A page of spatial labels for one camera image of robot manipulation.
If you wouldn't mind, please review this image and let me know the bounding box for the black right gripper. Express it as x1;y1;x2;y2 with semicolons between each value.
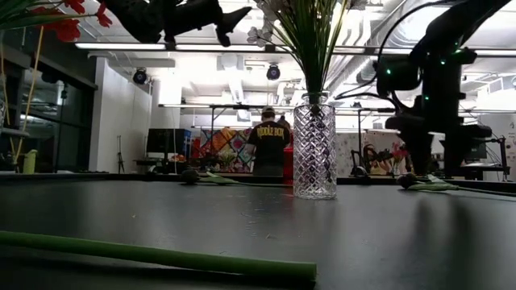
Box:
385;52;493;179

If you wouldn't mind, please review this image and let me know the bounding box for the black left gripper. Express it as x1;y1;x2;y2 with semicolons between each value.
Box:
163;0;253;48

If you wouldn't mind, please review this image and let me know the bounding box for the black artificial tulip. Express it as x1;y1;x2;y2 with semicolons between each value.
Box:
180;168;294;189
396;172;516;199

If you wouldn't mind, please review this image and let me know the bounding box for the tall diamond-cut clear vase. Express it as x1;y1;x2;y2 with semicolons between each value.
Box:
292;91;338;201

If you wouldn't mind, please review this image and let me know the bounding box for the black monitor on arm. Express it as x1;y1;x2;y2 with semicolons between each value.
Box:
472;139;488;161

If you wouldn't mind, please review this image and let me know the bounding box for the red glass vase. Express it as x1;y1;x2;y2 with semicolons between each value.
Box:
283;146;295;187

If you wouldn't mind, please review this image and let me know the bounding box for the long ceiling light strip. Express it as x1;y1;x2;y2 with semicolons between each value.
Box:
74;41;516;56

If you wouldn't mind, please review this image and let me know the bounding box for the colourful patterned panel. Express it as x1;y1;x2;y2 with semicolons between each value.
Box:
199;126;253;172

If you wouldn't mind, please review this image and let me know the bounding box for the yellow-green bottle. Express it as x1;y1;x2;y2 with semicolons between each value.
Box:
23;149;39;175

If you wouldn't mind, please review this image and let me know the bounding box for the black metal frame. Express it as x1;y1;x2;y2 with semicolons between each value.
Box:
158;102;404;163

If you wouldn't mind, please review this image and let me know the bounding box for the dark wall screen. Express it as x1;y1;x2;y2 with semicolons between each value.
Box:
147;127;193;155

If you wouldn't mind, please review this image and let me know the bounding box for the yellow cable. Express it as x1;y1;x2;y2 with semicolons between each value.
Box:
13;23;45;163

